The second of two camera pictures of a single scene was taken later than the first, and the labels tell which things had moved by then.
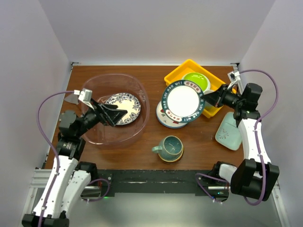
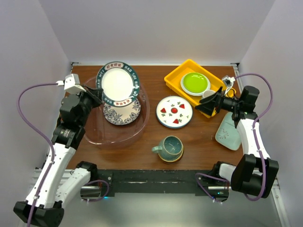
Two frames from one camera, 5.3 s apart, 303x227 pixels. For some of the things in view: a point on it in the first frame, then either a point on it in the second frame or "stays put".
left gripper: (113, 115) to (94, 94)
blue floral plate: (127, 102) stays put
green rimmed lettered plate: (182, 101) to (120, 82)
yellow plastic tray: (190, 66) stays put
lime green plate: (200, 80) stays put
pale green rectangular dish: (227, 133) stays put
